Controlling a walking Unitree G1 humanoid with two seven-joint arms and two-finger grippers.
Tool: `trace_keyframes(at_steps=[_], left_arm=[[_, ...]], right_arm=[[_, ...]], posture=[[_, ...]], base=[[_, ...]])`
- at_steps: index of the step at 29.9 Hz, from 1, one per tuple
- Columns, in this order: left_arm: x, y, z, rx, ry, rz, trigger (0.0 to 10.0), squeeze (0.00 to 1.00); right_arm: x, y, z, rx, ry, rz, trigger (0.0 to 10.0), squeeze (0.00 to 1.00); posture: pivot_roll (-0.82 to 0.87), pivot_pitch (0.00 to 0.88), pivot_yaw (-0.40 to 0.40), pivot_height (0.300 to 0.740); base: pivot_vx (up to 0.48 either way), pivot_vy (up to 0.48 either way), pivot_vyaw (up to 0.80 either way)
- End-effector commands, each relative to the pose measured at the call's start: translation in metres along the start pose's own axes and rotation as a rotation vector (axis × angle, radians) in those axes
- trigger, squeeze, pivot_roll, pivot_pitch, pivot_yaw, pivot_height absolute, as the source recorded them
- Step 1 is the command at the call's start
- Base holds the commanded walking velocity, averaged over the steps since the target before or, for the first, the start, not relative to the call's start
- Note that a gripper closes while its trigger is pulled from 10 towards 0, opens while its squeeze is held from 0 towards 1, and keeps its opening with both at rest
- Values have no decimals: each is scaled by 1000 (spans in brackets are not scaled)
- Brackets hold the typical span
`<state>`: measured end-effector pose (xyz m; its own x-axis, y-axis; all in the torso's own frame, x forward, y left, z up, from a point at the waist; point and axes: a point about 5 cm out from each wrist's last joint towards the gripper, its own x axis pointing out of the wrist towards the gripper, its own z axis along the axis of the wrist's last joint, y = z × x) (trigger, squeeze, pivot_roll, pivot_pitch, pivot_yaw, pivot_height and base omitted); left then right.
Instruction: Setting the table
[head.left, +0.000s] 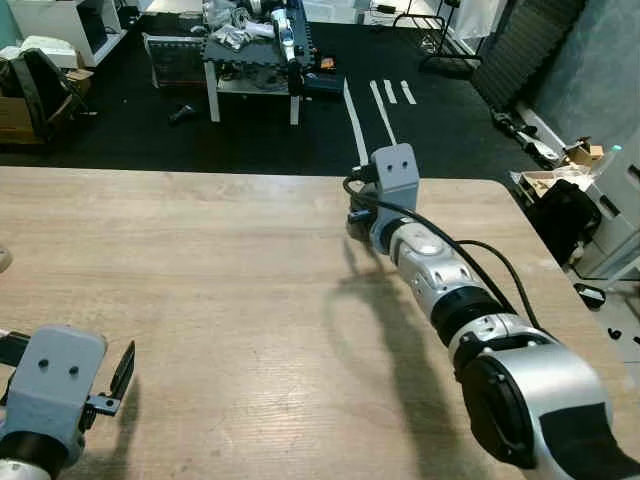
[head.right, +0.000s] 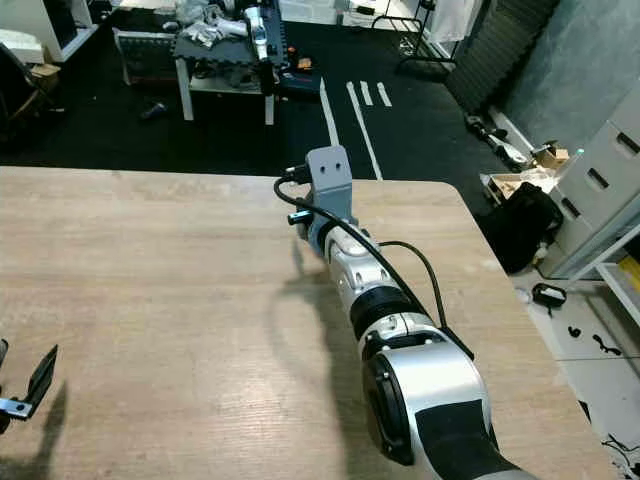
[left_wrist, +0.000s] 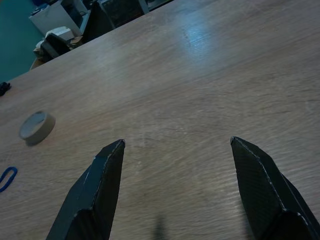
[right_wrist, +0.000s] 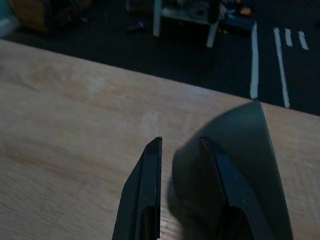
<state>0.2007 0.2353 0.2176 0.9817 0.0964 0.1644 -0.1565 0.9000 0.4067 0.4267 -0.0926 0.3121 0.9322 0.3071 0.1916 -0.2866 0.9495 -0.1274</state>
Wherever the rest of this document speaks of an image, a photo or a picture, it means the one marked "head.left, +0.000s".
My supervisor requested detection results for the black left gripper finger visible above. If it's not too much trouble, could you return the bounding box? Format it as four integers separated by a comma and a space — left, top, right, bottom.
107, 340, 137, 402

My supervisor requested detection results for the dark blue box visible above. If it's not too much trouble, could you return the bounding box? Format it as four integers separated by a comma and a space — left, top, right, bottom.
300, 70, 347, 99

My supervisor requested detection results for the white drawer cabinet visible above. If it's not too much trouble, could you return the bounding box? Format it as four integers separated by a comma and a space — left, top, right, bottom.
569, 140, 640, 282

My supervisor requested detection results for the black and grey floor tool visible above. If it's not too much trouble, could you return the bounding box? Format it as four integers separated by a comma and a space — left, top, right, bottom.
489, 110, 562, 167

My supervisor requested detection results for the white tray with clutter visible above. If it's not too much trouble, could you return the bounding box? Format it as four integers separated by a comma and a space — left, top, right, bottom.
509, 167, 592, 202

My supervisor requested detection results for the black backpack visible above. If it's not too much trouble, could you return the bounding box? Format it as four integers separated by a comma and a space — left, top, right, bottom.
524, 180, 604, 270

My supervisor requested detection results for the grey workbench with white legs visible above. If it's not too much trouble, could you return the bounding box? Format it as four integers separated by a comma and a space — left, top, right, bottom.
203, 35, 323, 127

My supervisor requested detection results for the small black floor object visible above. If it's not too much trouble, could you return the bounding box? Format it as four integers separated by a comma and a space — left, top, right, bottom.
167, 103, 200, 127

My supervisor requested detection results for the white crumpled plastic pile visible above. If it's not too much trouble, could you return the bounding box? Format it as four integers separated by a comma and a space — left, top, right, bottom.
204, 0, 277, 52

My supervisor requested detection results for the black ribbed foam panel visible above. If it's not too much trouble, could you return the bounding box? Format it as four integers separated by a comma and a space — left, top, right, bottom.
469, 0, 589, 114

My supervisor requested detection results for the small open cardboard box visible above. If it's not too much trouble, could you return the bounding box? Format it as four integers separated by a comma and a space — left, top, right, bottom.
562, 142, 607, 169

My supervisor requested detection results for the grey plastic crate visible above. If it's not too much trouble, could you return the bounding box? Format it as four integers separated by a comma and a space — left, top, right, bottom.
143, 32, 210, 90

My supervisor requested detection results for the black bag with cardboard box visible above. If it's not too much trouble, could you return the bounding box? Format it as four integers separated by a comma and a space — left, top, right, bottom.
0, 47, 97, 147

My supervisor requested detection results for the white shelf unit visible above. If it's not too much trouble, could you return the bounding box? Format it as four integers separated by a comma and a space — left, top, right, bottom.
5, 0, 129, 67

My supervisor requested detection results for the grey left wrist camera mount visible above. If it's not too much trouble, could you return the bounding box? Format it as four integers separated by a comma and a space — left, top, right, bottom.
0, 325, 109, 463

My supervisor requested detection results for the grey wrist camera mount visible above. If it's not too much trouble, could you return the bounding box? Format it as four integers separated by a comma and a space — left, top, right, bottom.
367, 143, 422, 227
0, 325, 109, 463

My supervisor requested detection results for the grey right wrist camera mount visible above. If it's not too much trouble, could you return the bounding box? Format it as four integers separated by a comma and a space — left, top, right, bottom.
367, 143, 422, 227

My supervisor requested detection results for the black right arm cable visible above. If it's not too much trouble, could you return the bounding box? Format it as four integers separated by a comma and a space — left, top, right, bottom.
343, 175, 542, 332

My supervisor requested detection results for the black metal chair frame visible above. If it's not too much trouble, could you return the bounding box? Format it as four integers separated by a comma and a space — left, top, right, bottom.
392, 8, 477, 74

